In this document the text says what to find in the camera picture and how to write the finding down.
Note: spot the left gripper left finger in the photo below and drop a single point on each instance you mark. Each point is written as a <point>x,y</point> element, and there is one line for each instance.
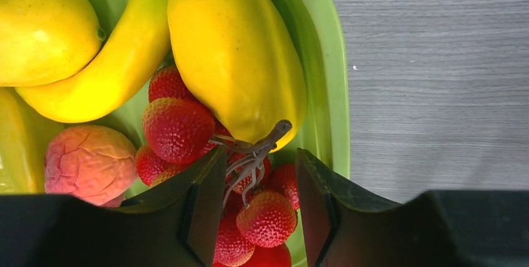
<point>172,224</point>

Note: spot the pink fake peach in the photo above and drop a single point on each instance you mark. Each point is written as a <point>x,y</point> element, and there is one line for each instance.
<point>91,162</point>

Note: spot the yellow fake starfruit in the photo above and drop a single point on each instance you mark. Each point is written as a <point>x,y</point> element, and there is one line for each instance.
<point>25,135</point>

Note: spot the yellow fake banana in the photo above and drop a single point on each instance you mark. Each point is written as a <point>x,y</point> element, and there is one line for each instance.
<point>135,49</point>

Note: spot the red fake apple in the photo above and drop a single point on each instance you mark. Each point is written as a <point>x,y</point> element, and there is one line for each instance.
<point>277,256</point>

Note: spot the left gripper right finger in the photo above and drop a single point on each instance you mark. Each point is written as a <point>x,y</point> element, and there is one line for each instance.
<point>345,224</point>

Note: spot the red fake lychee bunch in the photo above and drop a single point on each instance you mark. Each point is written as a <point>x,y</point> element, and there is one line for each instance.
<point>260,203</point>

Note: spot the green plastic tray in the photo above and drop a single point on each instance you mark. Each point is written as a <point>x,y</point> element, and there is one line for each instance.
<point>316,32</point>

